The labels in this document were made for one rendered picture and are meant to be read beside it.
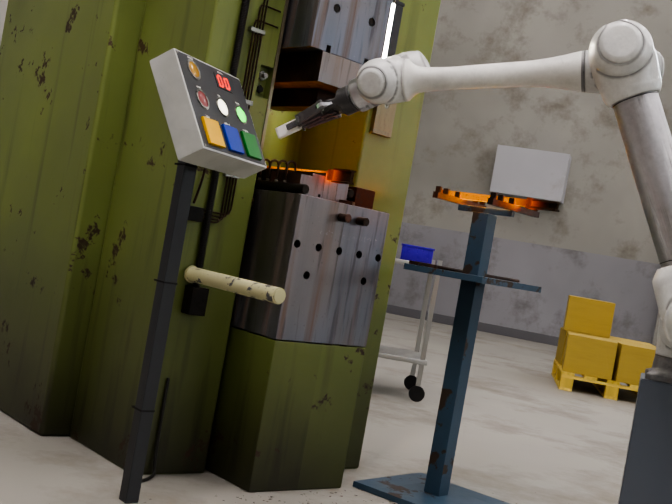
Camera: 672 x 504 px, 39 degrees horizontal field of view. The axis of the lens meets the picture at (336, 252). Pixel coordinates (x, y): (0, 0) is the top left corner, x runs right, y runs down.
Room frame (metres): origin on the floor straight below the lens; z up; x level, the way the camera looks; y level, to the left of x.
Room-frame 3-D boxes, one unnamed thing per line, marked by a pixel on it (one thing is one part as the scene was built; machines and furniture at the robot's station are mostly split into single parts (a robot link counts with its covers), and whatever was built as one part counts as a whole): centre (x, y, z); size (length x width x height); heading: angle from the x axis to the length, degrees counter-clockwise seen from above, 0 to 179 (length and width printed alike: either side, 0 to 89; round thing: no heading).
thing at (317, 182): (3.16, 0.21, 0.96); 0.42 x 0.20 x 0.09; 41
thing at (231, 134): (2.52, 0.32, 1.01); 0.07 x 0.05 x 0.07; 156
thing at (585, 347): (7.85, -2.36, 0.36); 1.29 x 0.99 x 0.72; 159
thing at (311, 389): (3.20, 0.17, 0.23); 0.56 x 0.38 x 0.47; 41
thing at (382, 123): (3.31, -0.08, 1.27); 0.09 x 0.02 x 0.17; 131
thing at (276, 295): (2.71, 0.27, 0.62); 0.44 x 0.05 x 0.05; 41
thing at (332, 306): (3.20, 0.17, 0.69); 0.56 x 0.38 x 0.45; 41
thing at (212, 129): (2.43, 0.36, 1.01); 0.07 x 0.05 x 0.07; 156
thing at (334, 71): (3.16, 0.21, 1.32); 0.42 x 0.20 x 0.10; 41
